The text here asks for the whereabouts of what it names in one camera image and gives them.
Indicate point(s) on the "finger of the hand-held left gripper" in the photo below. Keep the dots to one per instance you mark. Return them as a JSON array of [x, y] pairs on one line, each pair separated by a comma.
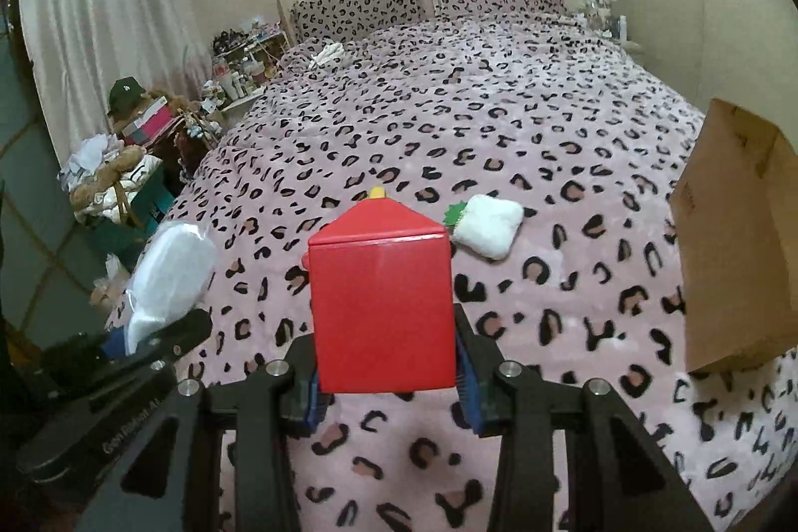
[[93, 354], [174, 342]]

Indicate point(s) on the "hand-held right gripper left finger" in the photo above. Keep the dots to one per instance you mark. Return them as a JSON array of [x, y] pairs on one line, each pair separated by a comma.
[[305, 401]]

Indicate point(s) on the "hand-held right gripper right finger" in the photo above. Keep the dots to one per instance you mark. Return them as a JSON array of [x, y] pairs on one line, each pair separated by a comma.
[[474, 401]]

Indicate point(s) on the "plastic tissue pack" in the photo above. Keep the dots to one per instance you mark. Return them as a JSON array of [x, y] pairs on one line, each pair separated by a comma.
[[168, 276]]

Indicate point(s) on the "brown cardboard box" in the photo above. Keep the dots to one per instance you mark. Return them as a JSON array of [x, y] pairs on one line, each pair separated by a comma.
[[735, 258]]

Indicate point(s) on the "white radish plush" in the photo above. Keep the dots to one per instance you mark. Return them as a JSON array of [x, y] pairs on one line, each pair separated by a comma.
[[489, 226]]

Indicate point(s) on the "brown teddy bear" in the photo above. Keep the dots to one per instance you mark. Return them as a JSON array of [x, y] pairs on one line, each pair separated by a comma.
[[112, 170]]

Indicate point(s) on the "pink shoebox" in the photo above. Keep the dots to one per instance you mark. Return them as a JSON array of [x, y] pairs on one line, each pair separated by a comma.
[[149, 124]]

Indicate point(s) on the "green cap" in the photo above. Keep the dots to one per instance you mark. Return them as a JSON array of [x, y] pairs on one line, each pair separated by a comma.
[[128, 92]]

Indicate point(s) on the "cluttered white shelf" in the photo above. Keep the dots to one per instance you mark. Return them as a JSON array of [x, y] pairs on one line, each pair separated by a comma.
[[249, 58]]

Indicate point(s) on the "small white cloth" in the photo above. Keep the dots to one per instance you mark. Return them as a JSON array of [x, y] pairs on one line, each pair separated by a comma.
[[327, 55]]

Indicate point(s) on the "pale curtain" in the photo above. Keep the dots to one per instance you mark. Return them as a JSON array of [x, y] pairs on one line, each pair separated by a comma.
[[106, 8]]

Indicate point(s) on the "cream nightstand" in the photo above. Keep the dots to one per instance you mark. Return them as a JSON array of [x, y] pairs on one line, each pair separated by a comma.
[[634, 46]]

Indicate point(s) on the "cluster of small bottles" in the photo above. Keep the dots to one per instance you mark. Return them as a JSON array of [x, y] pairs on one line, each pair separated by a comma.
[[605, 18]]

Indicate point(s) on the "white wardrobe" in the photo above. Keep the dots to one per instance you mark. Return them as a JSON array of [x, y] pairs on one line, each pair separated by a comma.
[[717, 8]]

